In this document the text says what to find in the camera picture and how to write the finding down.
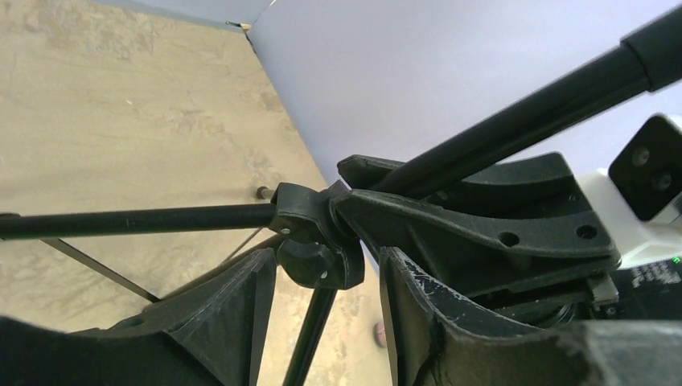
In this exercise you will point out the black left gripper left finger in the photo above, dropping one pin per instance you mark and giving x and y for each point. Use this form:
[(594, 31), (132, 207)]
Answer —
[(213, 334)]

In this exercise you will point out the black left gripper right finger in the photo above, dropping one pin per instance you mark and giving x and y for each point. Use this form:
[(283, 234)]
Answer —
[(436, 336)]

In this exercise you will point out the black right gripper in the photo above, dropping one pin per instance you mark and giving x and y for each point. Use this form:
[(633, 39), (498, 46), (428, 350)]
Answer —
[(531, 270)]

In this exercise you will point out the black music stand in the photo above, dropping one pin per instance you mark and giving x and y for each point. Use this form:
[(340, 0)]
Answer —
[(312, 242)]

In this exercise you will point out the pink round object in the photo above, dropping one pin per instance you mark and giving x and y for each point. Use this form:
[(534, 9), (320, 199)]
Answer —
[(379, 334)]

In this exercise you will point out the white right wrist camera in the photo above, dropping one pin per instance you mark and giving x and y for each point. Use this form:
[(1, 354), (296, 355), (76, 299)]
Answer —
[(638, 197)]

